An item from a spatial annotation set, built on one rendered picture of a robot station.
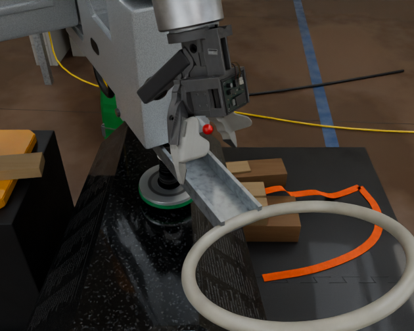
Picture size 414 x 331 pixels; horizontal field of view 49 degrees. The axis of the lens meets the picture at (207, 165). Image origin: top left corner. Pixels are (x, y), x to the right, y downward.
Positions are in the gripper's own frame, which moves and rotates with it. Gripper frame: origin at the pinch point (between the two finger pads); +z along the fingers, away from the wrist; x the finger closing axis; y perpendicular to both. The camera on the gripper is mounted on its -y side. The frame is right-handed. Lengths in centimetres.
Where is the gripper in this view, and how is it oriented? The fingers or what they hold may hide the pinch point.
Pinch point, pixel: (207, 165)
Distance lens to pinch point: 69.1
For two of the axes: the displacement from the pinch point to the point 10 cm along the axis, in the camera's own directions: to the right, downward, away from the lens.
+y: 8.2, 0.4, -5.7
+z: 1.9, 9.3, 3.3
